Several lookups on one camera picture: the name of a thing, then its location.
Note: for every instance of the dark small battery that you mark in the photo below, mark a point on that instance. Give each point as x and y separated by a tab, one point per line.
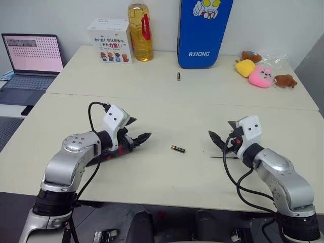
179	76

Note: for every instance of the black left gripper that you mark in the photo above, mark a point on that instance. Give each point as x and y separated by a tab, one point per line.
124	138

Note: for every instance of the dark rounded shape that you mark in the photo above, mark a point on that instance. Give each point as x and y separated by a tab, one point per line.
140	227
208	227

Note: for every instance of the blue cartoon hard case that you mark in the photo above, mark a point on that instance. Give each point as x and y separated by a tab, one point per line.
202	38

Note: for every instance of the clear plastic bag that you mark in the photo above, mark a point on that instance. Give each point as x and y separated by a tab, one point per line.
276	60

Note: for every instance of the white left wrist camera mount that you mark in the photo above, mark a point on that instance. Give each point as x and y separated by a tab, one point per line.
114	119

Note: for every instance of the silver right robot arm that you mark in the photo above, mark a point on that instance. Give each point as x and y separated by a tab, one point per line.
281	172

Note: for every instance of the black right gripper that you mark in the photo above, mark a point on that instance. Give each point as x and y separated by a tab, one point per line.
234	143

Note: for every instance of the dark perforated board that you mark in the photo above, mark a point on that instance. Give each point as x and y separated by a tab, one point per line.
8	131

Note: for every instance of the pink bunny plush toy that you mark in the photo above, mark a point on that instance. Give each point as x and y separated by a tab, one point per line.
261	76

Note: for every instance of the light blue packet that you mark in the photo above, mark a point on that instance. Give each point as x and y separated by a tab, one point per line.
5	76

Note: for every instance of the yellow cooking oil bottle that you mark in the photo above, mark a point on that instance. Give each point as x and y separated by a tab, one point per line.
141	38

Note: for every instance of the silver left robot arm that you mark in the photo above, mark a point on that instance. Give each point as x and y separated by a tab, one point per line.
73	157

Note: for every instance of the grey open laptop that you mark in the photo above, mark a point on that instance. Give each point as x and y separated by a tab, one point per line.
30	65

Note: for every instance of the black thin antenna rod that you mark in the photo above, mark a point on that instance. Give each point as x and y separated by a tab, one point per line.
217	157

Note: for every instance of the black gold AA battery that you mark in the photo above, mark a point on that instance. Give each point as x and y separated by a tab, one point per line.
178	149

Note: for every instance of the plain brown bear plush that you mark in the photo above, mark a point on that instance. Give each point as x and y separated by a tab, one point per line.
284	80

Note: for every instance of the yellow plush toy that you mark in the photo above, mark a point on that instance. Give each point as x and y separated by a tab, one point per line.
244	67

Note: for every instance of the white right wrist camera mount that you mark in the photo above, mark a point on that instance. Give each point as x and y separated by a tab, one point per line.
250	131

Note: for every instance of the white printed cardboard box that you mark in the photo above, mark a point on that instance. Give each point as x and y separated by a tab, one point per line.
111	43

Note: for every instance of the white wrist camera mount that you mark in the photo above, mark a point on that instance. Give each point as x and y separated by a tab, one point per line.
250	131
114	119

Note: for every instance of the brown bear plush blue patch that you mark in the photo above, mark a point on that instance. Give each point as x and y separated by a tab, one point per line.
251	56

